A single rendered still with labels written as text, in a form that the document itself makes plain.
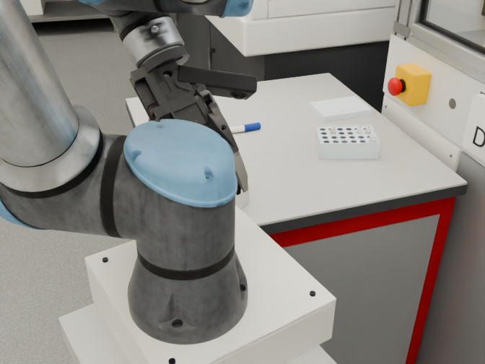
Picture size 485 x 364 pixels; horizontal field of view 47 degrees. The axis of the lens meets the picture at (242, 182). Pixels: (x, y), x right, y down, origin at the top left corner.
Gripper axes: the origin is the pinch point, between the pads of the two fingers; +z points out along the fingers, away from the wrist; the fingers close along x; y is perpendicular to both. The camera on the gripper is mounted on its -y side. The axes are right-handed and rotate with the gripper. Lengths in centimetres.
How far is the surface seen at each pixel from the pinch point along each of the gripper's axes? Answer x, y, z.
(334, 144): -31.1, -29.5, 2.3
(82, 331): -6.8, 28.2, 8.1
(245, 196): -23.1, -5.4, 2.7
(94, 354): -3.3, 27.7, 11.1
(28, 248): -152, 46, -14
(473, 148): -17, -48, 15
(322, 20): -68, -62, -30
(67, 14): -359, -35, -175
